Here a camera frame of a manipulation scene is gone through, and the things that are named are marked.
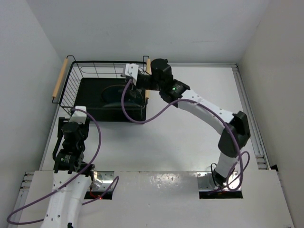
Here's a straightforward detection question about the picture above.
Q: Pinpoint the right wooden rack handle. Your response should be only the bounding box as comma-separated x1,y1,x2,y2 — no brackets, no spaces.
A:
145,58,152,99

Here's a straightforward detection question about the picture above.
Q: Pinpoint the metal base plate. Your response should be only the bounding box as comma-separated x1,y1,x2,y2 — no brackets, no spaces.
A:
196,171,241,192
92,171,114,191

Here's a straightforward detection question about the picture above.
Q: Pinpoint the wooden rack handle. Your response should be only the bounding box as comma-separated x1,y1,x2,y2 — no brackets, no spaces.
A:
145,58,152,99
52,57,68,98

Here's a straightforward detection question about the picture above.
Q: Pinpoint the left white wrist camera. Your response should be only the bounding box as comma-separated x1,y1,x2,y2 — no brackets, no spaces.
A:
69,106,87,124

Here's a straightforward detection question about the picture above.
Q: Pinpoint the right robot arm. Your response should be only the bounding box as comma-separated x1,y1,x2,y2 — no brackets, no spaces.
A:
122,58,250,191

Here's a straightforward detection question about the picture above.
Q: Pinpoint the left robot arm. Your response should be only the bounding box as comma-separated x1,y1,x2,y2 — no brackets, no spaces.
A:
41,117,94,228

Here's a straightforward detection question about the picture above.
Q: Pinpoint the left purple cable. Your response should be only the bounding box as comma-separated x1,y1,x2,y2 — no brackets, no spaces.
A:
6,108,119,224

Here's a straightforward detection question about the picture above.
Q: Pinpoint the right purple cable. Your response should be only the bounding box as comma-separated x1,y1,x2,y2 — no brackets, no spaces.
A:
121,79,250,192

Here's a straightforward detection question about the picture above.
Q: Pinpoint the black wire dish rack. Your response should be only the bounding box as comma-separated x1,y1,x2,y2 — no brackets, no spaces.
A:
51,55,151,125

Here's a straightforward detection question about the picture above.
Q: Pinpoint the purple cable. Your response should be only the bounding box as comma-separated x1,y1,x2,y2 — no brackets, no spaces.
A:
121,79,250,192
6,108,119,224

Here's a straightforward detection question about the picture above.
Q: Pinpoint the teal plate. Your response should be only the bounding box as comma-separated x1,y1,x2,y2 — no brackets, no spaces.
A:
101,85,145,109

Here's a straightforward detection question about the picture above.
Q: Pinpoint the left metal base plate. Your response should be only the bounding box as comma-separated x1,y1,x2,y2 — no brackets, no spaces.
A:
92,171,114,191

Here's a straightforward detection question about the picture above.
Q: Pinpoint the left wooden rack handle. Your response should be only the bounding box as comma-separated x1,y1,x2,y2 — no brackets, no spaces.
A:
52,57,68,98

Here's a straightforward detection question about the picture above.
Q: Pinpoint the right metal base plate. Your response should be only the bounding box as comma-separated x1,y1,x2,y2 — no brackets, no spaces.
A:
196,171,241,192

